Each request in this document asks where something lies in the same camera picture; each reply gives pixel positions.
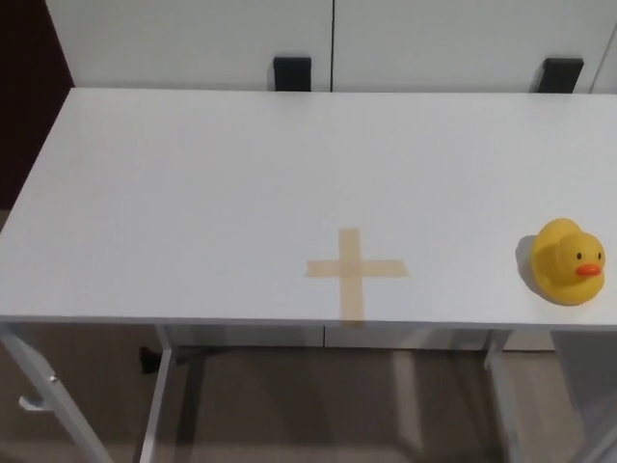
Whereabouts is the black bracket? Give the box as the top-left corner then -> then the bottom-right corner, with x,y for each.
538,57 -> 585,94
273,56 -> 312,92

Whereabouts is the yellow rubber duck toy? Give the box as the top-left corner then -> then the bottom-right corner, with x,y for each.
531,217 -> 606,307

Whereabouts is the white desk leg with hook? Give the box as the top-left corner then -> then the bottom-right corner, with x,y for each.
0,322 -> 115,463

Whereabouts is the long beige tape strip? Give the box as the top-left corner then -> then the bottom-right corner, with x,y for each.
336,228 -> 367,331

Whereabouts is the white partition panel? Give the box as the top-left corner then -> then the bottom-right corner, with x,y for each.
333,0 -> 609,95
42,0 -> 335,93

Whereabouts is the short beige tape strip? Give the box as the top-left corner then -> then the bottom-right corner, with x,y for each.
305,259 -> 412,281

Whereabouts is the white desk apron rail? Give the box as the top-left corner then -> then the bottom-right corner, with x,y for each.
158,323 -> 555,352

